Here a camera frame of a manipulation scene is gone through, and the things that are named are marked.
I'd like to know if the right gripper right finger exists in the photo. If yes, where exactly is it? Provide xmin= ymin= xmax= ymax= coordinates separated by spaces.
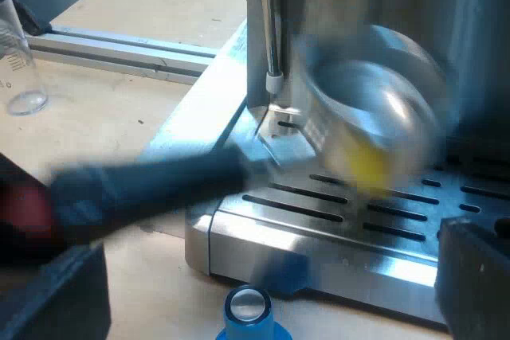
xmin=433 ymin=216 xmax=510 ymax=340

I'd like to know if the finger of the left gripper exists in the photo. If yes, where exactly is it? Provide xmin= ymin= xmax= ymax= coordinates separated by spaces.
xmin=0 ymin=151 xmax=51 ymax=194
xmin=0 ymin=232 xmax=95 ymax=268

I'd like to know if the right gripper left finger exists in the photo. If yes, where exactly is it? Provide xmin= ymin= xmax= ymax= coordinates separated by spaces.
xmin=0 ymin=243 xmax=112 ymax=340

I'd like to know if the filter holder with red-ended handle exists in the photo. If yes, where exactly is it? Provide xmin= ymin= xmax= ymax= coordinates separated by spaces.
xmin=0 ymin=23 xmax=449 ymax=253

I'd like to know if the clear measuring glass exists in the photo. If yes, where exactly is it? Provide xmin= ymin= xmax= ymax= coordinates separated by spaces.
xmin=0 ymin=0 xmax=50 ymax=117

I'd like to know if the bright blue tamper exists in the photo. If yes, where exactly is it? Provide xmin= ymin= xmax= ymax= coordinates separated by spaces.
xmin=214 ymin=283 xmax=292 ymax=340

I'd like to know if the aluminium rail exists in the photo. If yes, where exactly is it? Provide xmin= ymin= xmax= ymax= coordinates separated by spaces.
xmin=25 ymin=24 xmax=219 ymax=86

